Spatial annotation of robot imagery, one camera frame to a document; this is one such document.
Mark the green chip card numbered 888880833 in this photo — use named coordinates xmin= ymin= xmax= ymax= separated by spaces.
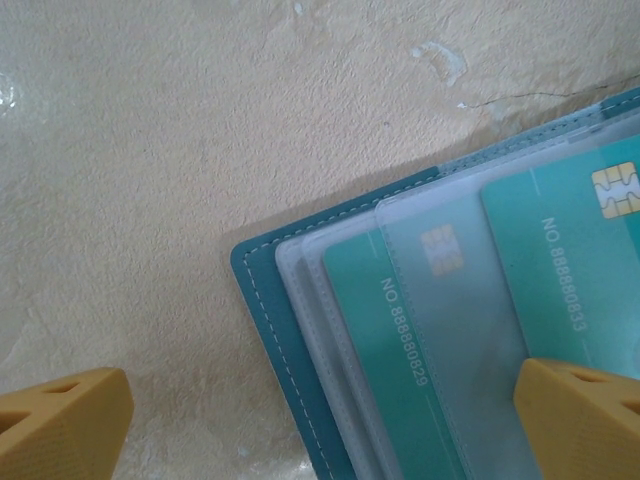
xmin=479 ymin=134 xmax=640 ymax=382

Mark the green chip card numbered 888880829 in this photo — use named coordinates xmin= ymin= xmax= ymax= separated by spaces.
xmin=321 ymin=192 xmax=544 ymax=480

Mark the teal leather card holder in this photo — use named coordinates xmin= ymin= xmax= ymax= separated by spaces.
xmin=229 ymin=87 xmax=640 ymax=480

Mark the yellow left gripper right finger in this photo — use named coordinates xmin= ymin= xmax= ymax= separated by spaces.
xmin=513 ymin=357 xmax=640 ymax=480

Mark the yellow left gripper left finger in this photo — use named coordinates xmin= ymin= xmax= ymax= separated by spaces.
xmin=0 ymin=367 xmax=135 ymax=480

